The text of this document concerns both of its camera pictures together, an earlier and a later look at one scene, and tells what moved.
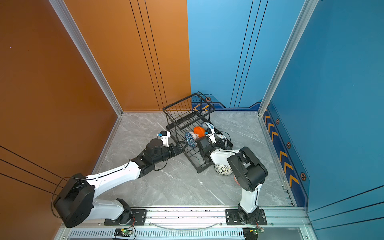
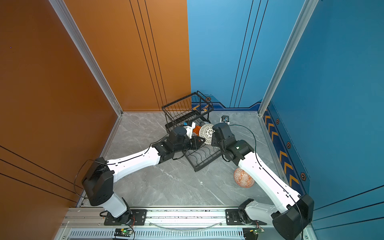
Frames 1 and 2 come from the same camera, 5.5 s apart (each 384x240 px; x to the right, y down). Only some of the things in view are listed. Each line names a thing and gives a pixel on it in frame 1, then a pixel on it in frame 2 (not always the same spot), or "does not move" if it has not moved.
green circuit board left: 123,232 does not move
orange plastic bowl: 200,131 does not move
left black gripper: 178,149 -> 196,143
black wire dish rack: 197,135 does not move
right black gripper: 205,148 -> 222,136
